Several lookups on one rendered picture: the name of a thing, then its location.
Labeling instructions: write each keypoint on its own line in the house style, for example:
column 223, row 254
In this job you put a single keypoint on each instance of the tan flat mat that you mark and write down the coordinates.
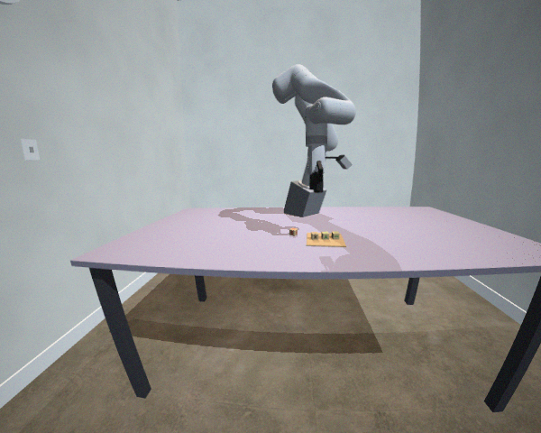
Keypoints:
column 320, row 242

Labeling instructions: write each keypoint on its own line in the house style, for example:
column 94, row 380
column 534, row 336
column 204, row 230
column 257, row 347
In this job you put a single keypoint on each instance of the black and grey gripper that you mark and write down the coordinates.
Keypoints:
column 316, row 161

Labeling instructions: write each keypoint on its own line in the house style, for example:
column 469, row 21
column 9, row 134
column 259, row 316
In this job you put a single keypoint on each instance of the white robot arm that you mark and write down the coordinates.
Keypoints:
column 326, row 107

